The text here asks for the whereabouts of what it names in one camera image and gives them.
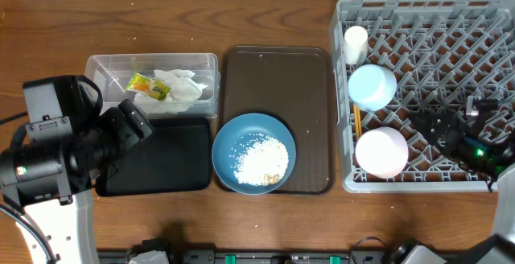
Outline brown serving tray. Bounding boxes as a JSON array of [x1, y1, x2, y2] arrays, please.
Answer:
[[217, 46, 336, 195]]

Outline cream white cup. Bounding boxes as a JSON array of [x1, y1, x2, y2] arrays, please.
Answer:
[[343, 26, 369, 64]]

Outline pink bowl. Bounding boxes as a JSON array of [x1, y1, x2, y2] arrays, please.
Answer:
[[355, 127, 409, 179]]

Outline grey dishwasher rack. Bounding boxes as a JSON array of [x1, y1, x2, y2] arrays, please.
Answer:
[[329, 0, 514, 193]]

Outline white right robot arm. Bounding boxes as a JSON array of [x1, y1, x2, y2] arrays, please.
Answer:
[[409, 110, 514, 264]]

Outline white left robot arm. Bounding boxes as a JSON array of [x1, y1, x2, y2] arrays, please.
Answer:
[[1, 76, 154, 263]]

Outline dark blue plate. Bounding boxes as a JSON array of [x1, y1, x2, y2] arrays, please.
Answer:
[[212, 113, 296, 195]]

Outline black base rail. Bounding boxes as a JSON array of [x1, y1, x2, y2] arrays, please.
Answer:
[[96, 237, 515, 264]]

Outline light blue saucer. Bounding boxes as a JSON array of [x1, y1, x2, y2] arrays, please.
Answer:
[[348, 64, 398, 112]]

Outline white napkin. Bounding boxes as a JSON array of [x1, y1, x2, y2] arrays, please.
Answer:
[[134, 69, 208, 114]]

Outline yellow green snack wrapper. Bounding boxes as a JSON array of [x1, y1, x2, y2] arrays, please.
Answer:
[[125, 72, 171, 101]]

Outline leftover rice pile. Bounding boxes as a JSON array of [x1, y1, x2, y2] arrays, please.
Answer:
[[229, 133, 289, 187]]

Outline clear plastic waste bin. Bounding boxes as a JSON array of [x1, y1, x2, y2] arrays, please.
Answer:
[[85, 53, 220, 118]]

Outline black rectangular tray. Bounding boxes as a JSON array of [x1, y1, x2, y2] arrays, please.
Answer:
[[95, 117, 211, 197]]

